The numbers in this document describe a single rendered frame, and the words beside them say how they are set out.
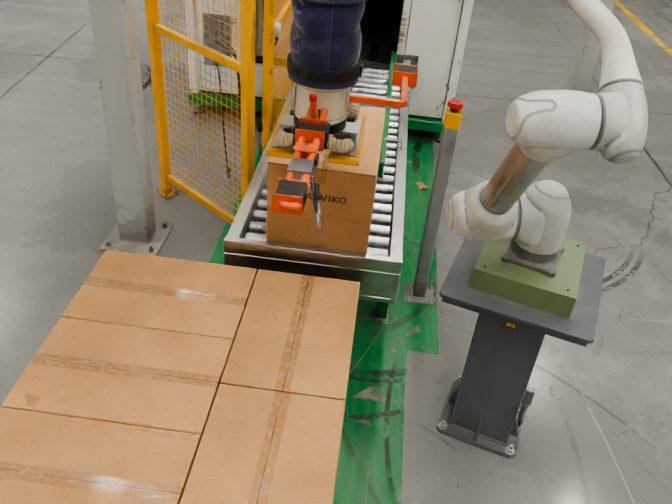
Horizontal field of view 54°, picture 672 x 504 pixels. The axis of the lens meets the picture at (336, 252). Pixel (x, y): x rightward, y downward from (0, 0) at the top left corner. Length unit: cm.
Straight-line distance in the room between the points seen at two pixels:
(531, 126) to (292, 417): 108
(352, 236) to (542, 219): 75
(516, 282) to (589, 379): 111
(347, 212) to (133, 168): 132
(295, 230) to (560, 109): 128
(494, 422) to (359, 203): 100
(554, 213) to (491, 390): 78
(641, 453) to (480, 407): 70
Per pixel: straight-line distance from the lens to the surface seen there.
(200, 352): 224
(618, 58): 178
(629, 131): 168
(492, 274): 222
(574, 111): 163
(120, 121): 334
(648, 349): 354
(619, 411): 316
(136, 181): 347
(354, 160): 204
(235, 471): 193
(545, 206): 217
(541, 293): 223
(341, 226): 254
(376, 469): 263
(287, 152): 206
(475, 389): 263
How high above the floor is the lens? 211
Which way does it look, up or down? 36 degrees down
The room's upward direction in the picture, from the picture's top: 6 degrees clockwise
